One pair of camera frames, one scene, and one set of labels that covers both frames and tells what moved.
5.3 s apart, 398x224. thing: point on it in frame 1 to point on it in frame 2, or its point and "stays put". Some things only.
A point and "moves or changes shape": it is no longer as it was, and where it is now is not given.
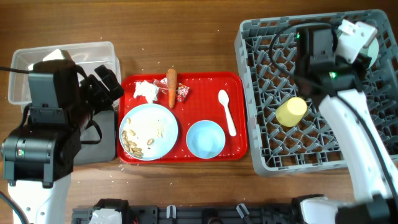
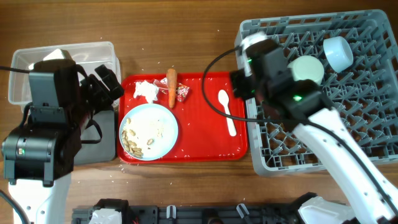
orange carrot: [171, 77] stays put
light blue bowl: [205, 139] moves or changes shape
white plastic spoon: [223, 98] stays put
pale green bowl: [373, 52] moves or changes shape
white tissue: [143, 88] stays put
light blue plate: [153, 127] stays put
